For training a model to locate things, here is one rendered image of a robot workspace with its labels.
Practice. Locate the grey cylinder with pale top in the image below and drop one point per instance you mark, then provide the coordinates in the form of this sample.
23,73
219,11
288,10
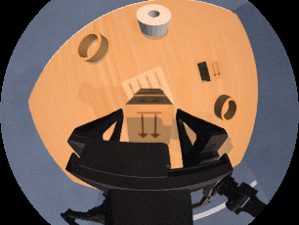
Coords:
153,19

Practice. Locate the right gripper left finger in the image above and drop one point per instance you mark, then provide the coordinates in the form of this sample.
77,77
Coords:
97,128

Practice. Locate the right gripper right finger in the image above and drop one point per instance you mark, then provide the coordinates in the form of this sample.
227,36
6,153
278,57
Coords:
209,137

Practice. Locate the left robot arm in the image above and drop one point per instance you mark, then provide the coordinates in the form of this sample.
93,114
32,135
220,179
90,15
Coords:
96,212

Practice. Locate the small wooden pallet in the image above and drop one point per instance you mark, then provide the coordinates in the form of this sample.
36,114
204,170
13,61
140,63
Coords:
144,82

